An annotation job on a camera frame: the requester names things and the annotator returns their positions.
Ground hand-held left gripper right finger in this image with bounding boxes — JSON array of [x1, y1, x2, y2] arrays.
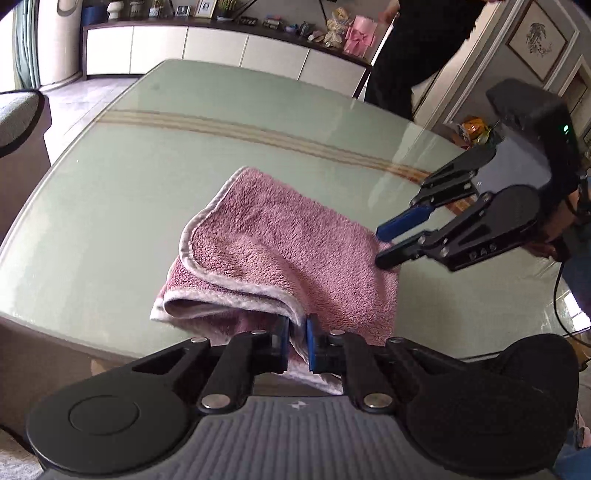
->
[[305, 315, 452, 414]]

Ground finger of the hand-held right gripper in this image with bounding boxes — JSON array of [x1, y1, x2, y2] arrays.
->
[[374, 193, 507, 272], [375, 147, 500, 242]]

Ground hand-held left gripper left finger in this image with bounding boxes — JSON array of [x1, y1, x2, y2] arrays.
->
[[130, 318, 291, 415]]

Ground pink towel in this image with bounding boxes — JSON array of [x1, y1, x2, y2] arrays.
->
[[150, 166, 402, 395]]

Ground person's right hand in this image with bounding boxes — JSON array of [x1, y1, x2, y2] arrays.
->
[[530, 198, 581, 260]]

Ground orange snack bags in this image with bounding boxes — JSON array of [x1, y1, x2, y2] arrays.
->
[[456, 117, 498, 149]]

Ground beige stuffed toy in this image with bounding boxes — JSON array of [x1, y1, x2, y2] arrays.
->
[[322, 6, 352, 48]]

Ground white sideboard cabinet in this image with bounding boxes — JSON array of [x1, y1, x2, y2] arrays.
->
[[82, 21, 373, 100]]

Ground grey upholstered chair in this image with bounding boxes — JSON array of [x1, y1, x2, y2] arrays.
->
[[0, 89, 51, 227]]

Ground tall white air conditioner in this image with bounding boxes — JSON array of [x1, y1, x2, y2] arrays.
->
[[36, 0, 87, 89]]

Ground light curtain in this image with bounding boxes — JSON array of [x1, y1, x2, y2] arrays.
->
[[11, 4, 43, 92]]

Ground framed wall picture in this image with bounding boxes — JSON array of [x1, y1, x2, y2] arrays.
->
[[505, 0, 570, 82]]

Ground black cable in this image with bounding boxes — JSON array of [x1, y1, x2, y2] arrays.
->
[[551, 261, 591, 357]]

